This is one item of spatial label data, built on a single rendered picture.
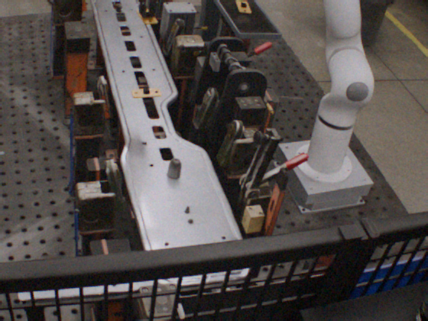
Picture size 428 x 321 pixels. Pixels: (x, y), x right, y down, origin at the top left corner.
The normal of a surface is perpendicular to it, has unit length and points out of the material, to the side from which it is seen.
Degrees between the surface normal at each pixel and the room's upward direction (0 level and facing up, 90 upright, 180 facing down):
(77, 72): 90
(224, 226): 0
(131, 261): 0
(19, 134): 0
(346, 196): 90
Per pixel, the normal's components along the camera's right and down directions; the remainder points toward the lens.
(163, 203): 0.15, -0.75
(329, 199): 0.31, 0.65
